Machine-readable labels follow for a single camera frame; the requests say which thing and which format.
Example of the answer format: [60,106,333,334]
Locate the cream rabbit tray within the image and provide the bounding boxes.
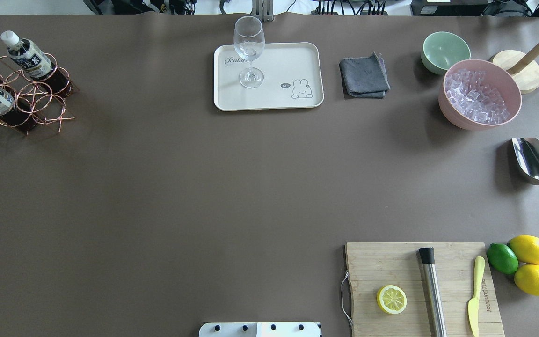
[213,42,324,111]

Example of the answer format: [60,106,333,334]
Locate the yellow plastic knife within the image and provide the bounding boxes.
[467,256,485,337]

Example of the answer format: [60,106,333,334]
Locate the tea bottle white cap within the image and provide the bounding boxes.
[0,30,73,98]

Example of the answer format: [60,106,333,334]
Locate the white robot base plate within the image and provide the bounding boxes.
[198,322,322,337]

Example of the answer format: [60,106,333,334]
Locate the wooden glass rack stand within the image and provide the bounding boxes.
[490,42,539,94]

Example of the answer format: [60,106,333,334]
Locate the green lime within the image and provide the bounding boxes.
[486,243,518,275]

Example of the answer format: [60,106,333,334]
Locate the bamboo cutting board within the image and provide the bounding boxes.
[346,242,486,337]

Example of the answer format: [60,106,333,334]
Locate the clear wine glass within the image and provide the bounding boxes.
[233,16,265,89]

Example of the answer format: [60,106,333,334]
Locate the copper wire bottle basket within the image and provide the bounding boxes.
[0,53,79,133]

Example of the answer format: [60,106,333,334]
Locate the yellow lemon upper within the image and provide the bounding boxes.
[507,234,539,265]

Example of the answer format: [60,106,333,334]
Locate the steel muddler black tip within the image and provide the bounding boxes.
[418,247,448,337]

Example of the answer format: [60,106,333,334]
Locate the yellow lemon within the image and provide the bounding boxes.
[514,264,539,296]
[507,234,539,265]

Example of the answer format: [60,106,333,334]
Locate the pink bowl with ice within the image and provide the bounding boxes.
[438,59,522,130]

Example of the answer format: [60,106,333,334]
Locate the half lemon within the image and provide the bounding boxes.
[376,285,407,315]

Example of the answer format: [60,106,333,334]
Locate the yellow lemon lower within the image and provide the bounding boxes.
[514,264,539,296]

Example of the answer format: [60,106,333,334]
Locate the green bowl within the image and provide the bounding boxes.
[421,31,471,75]

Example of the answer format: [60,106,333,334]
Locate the grey folded cloth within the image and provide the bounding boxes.
[339,52,391,99]

